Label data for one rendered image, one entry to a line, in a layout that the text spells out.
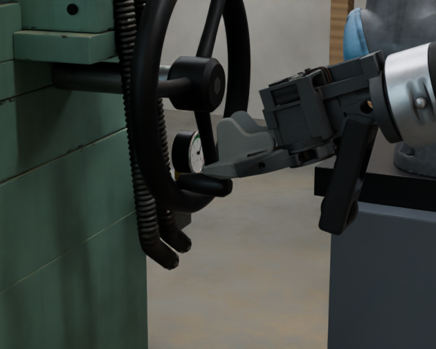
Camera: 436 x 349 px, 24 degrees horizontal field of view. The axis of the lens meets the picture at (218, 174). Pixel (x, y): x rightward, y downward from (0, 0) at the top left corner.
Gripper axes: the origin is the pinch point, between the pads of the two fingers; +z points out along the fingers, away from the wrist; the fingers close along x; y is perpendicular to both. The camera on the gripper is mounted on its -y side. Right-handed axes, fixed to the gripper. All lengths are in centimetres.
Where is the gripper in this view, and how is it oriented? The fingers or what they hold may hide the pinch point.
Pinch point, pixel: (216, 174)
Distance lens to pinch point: 102.9
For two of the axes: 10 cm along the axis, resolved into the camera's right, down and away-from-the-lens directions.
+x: -3.8, 2.4, -8.9
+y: -3.1, -9.4, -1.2
